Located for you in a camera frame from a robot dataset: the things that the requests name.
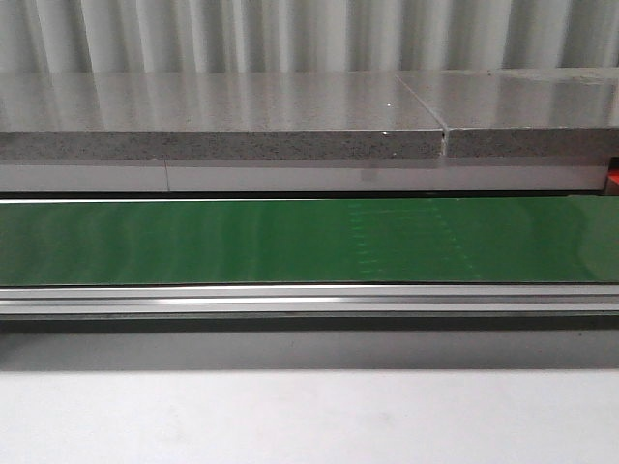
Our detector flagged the grey stone counter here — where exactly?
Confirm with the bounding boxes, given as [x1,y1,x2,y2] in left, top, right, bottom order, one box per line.
[1,69,618,195]

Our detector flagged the red plastic tray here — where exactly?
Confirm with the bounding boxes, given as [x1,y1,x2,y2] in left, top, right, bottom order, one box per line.
[604,157,619,196]

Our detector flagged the white pleated curtain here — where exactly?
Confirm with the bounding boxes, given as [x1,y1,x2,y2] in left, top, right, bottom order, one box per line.
[1,1,618,73]

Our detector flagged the green conveyor belt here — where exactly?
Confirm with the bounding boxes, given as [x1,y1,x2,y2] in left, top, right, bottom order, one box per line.
[1,196,618,319]

